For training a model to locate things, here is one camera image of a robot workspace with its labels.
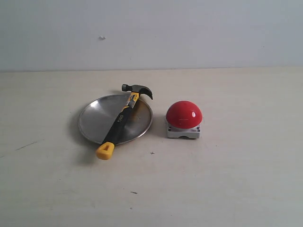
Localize black and yellow claw hammer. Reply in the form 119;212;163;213
96;84;153;160

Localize red dome push button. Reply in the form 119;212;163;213
165;101;203;139

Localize round stainless steel plate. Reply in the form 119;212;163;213
78;94;153;145

